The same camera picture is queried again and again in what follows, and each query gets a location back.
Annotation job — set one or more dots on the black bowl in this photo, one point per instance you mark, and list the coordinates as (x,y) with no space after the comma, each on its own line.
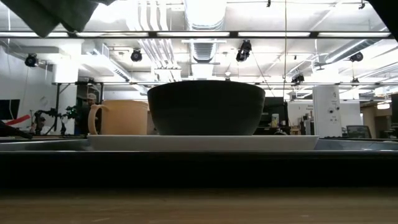
(205,109)

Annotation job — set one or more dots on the white round plate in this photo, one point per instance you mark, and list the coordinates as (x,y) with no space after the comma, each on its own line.
(202,143)

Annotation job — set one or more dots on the peach ceramic mug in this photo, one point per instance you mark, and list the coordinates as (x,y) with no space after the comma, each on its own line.
(124,118)

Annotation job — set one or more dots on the grey cloth napkin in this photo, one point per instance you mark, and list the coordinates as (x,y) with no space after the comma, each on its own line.
(46,12)

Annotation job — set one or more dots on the black background robot arm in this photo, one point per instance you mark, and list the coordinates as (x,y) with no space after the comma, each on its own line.
(40,118)

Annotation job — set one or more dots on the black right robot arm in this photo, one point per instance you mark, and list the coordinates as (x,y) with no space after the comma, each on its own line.
(388,12)

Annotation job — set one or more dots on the black plastic serving tray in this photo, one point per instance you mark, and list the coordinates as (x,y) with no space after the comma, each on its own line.
(199,169)

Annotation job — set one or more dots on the black computer monitor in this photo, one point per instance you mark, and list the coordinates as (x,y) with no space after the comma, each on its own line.
(275,109)

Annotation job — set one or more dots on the person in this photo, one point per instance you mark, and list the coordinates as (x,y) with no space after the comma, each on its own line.
(88,112)

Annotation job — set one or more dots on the white tall cabinet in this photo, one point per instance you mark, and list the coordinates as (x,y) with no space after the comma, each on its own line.
(326,109)

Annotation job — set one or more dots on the red bar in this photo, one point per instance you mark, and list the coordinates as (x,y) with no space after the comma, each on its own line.
(18,119)

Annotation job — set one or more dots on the black ceiling-hung camera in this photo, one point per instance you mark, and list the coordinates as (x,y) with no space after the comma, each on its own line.
(31,60)
(356,57)
(136,55)
(298,78)
(243,51)

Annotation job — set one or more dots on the black wall screen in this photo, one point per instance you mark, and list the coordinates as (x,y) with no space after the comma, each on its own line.
(9,109)

